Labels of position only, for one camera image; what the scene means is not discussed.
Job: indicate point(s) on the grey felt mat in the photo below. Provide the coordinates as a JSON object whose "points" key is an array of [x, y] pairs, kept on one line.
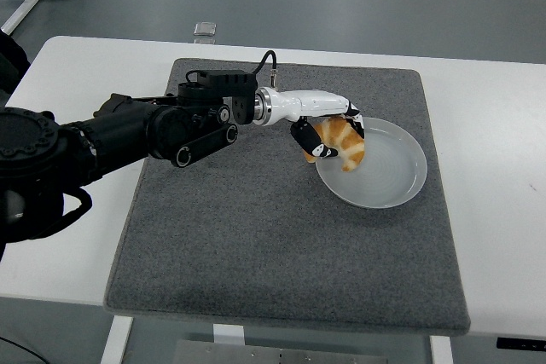
{"points": [[256, 244]]}

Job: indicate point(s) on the orange white croissant bread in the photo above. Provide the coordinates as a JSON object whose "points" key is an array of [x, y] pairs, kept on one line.
{"points": [[347, 146]]}

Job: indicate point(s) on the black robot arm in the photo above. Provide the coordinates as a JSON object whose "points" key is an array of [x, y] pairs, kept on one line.
{"points": [[128, 129]]}

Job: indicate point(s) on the white table leg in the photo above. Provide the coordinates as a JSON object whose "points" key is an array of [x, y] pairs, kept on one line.
{"points": [[117, 338], [441, 351], [228, 333]]}

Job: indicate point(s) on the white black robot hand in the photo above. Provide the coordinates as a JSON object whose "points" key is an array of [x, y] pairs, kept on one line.
{"points": [[307, 102]]}

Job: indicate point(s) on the grey metal plate with screws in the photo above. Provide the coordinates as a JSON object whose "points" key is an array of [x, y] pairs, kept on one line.
{"points": [[277, 353]]}

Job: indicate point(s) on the light grey round plate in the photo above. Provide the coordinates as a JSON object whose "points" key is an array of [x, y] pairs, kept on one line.
{"points": [[388, 168]]}

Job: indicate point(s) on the black table control panel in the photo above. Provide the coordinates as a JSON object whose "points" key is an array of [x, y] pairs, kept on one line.
{"points": [[520, 343]]}

